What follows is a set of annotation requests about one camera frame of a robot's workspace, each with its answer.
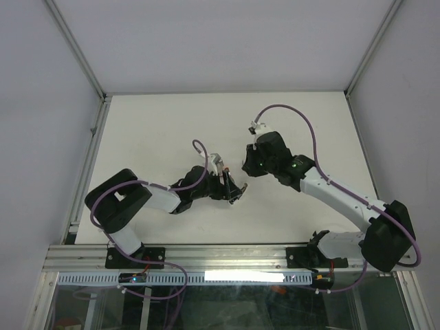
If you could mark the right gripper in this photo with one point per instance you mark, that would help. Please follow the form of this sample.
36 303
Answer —
249 166

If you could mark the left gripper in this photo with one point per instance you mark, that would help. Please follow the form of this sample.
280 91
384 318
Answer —
227 190

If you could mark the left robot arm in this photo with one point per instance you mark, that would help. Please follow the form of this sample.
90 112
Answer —
114 203

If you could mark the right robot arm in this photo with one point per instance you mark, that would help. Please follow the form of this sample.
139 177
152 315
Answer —
384 230

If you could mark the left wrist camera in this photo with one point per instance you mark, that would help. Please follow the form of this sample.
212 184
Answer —
216 166

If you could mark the white slotted cable duct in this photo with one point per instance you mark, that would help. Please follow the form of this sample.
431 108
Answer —
210 277

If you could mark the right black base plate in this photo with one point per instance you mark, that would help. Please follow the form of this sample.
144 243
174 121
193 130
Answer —
304 257

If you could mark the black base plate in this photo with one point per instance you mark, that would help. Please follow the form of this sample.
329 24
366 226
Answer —
304 257
150 257

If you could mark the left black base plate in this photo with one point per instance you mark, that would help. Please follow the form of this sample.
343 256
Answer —
150 257

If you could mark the aluminium mounting rail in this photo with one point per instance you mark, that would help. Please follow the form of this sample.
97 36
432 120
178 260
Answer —
191 257

